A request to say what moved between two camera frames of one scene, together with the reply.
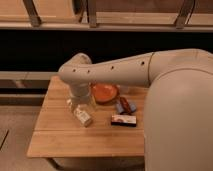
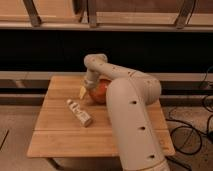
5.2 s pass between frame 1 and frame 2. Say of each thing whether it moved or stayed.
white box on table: stayed
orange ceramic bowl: stayed
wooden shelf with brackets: stayed
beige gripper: moved
